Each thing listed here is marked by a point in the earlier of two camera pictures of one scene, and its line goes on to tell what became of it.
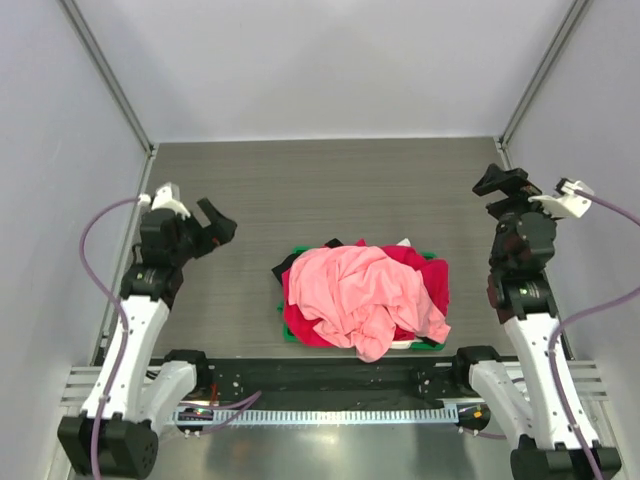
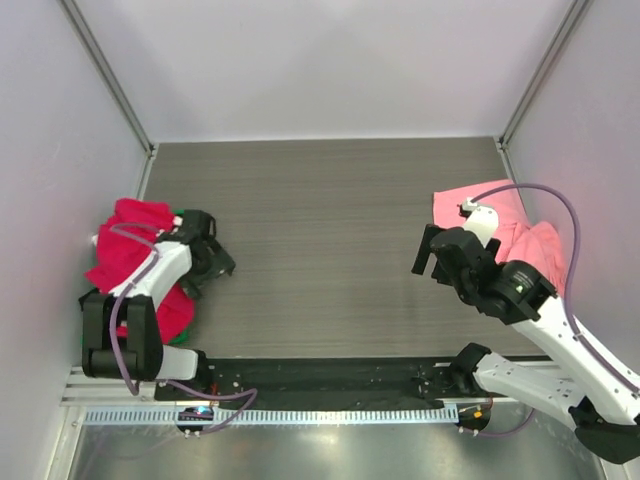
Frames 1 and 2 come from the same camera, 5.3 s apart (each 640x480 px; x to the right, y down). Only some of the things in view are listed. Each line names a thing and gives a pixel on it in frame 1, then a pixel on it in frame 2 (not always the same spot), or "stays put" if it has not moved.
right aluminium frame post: [538, 78] stays put
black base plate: [363, 381] stays put
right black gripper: [513, 180] to [424, 250]
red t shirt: [435, 276] to [124, 242]
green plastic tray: [419, 344] to [186, 338]
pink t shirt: [358, 297] to [521, 239]
